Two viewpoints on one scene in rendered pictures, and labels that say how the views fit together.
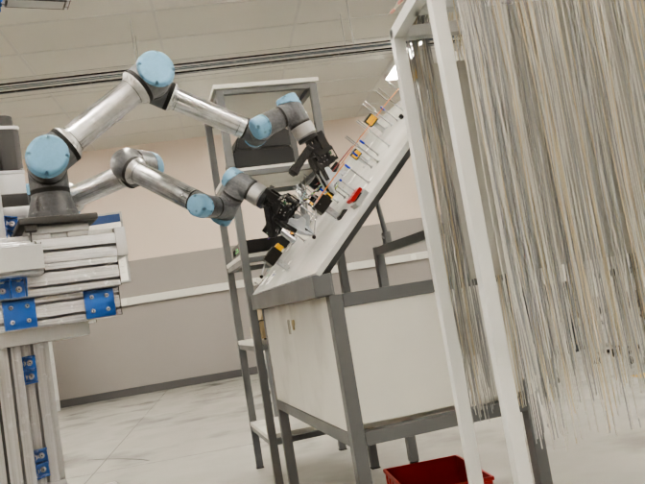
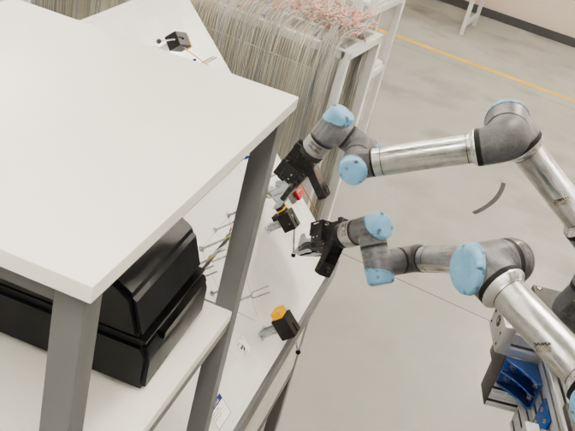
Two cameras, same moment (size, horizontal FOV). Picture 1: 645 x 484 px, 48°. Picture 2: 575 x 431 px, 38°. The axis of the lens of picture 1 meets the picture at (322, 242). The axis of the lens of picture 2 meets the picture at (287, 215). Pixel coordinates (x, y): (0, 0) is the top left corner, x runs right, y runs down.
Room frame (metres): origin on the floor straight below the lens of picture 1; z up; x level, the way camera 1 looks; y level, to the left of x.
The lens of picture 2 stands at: (4.33, 0.96, 2.31)
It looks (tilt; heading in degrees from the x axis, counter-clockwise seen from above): 29 degrees down; 207
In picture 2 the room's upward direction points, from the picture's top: 15 degrees clockwise
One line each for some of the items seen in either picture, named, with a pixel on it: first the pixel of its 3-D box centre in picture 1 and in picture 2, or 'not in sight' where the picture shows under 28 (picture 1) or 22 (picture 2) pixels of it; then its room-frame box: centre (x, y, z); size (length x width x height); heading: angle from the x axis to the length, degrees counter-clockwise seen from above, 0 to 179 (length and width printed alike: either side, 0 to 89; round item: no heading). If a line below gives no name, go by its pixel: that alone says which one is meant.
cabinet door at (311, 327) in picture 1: (316, 360); (278, 368); (2.41, 0.08, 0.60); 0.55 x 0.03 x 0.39; 15
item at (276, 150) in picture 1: (257, 153); (95, 268); (3.52, 0.24, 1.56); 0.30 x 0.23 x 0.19; 107
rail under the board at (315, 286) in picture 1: (283, 295); (269, 363); (2.67, 0.17, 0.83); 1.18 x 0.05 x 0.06; 15
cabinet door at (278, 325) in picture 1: (284, 355); not in sight; (2.95, 0.22, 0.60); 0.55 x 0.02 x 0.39; 15
